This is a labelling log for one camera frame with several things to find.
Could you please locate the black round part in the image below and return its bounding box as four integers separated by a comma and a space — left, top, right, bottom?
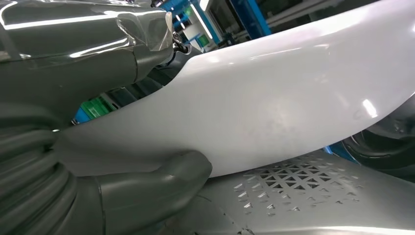
342, 94, 415, 183

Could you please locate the grey perforated panel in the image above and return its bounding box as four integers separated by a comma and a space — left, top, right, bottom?
139, 149, 415, 235

